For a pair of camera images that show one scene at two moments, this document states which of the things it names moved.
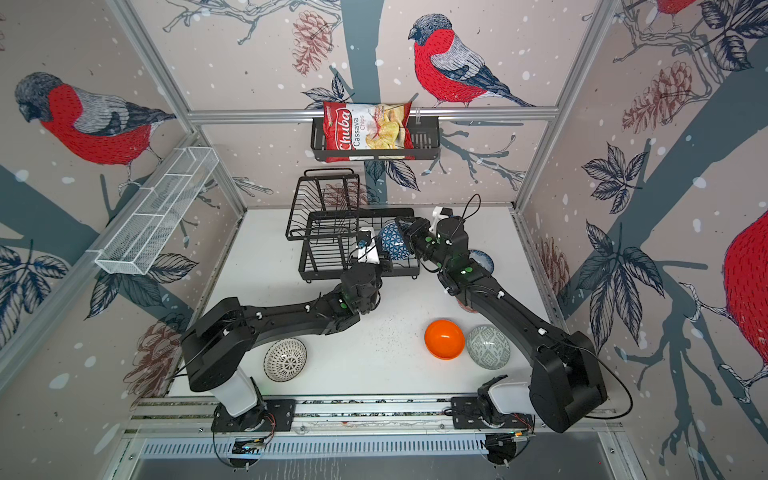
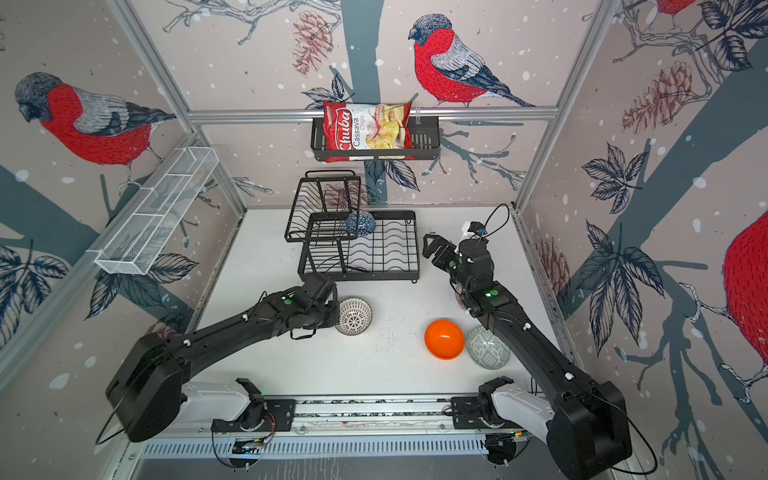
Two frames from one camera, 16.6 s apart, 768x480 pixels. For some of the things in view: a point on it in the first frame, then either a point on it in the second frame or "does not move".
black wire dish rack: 325,216 does not move
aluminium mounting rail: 377,417 does not move
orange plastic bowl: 444,339 does not move
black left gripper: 381,263 → 335,305
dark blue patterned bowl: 393,241 → 360,223
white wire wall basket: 135,241 does not move
